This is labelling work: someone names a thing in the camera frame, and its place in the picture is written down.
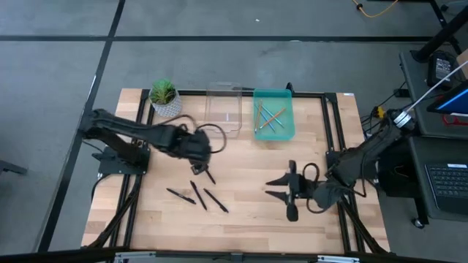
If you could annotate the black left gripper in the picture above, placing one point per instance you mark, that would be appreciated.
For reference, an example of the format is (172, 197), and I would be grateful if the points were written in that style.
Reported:
(194, 146)

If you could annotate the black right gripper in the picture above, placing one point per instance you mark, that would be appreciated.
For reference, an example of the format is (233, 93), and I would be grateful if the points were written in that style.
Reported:
(301, 186)

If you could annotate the black pen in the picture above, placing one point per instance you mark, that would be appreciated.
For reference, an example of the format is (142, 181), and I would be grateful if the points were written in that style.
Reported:
(211, 177)
(215, 200)
(181, 196)
(197, 195)

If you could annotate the blue pencil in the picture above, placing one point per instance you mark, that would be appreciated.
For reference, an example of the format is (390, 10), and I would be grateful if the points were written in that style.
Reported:
(271, 126)

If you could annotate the orange pencil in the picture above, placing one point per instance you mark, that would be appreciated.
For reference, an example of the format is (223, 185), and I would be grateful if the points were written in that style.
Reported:
(281, 112)
(258, 116)

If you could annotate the light teal pencil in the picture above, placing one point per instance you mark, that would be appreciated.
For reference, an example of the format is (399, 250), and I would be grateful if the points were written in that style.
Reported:
(266, 109)

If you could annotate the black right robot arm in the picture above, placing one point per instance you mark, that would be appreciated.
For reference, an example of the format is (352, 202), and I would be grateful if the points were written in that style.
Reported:
(365, 153)

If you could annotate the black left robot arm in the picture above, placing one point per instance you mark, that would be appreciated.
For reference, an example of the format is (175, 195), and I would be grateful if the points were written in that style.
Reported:
(124, 128)

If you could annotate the teal plastic bin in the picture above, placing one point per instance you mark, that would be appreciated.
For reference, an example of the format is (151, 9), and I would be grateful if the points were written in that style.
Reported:
(283, 135)

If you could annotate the clear plastic bin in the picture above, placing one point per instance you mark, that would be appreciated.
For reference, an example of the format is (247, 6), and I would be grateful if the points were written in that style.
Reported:
(223, 106)

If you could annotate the green plant in white pot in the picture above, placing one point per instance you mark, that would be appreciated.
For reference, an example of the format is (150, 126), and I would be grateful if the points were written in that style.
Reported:
(166, 106)

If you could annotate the black rolling cart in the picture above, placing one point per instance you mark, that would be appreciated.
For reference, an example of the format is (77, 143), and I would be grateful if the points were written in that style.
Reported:
(398, 182)

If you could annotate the black power adapter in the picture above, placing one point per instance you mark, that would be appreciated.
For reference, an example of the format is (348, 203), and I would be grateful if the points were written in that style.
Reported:
(401, 92)

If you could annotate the black laptop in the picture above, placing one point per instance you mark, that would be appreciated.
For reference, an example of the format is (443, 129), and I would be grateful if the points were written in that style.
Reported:
(449, 182)

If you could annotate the black crossbar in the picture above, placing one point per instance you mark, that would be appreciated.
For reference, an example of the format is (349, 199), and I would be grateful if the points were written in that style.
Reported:
(55, 258)

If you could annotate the grey side table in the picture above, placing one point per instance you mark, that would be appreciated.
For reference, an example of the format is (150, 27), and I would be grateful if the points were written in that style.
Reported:
(415, 80)

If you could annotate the red item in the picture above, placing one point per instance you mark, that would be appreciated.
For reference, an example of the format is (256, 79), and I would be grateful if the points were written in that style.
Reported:
(453, 121)

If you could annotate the grey furniture leg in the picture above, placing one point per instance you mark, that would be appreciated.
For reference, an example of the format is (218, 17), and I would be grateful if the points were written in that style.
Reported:
(11, 167)

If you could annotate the black tablet with blue screen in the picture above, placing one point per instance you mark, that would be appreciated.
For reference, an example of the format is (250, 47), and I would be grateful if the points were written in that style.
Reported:
(455, 100)

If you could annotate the black stand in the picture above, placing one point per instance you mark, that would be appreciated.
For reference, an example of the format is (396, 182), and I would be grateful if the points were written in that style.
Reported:
(442, 34)

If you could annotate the silver bracket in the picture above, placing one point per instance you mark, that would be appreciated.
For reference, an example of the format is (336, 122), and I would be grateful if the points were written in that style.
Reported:
(135, 257)
(338, 259)

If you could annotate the black aluminium table frame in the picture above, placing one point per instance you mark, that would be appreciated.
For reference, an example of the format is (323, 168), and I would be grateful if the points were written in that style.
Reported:
(309, 95)

